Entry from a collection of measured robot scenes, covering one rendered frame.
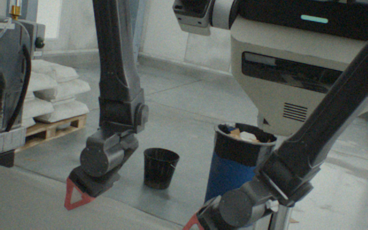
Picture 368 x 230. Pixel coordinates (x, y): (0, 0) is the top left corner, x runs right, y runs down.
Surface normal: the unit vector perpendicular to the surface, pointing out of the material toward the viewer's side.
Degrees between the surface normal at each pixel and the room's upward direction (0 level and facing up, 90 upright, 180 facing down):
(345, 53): 40
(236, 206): 80
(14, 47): 90
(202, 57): 90
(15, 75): 90
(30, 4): 90
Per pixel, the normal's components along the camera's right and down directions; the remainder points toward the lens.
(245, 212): -0.51, -0.07
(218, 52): -0.37, 0.15
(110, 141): 0.94, 0.18
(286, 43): -0.10, -0.63
